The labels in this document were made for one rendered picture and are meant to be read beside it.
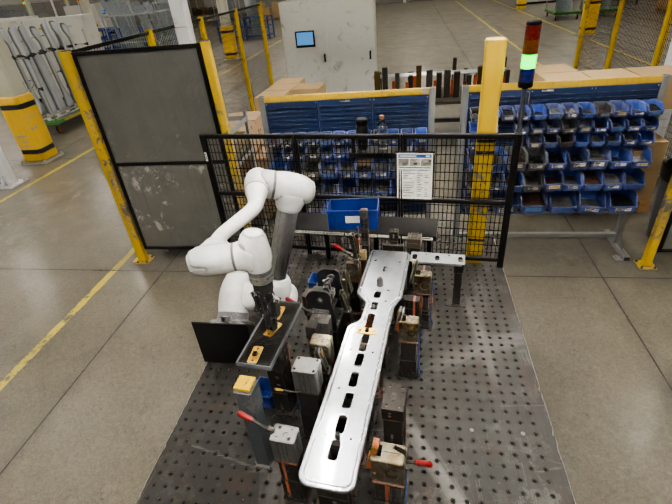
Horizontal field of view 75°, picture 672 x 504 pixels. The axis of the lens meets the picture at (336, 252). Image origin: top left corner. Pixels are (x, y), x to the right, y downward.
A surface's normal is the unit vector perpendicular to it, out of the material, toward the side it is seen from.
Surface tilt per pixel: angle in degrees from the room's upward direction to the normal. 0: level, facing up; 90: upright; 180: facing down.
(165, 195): 89
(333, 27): 90
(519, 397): 0
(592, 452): 0
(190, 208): 91
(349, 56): 90
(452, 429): 0
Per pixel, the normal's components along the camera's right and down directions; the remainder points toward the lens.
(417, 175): -0.25, 0.54
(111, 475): -0.08, -0.84
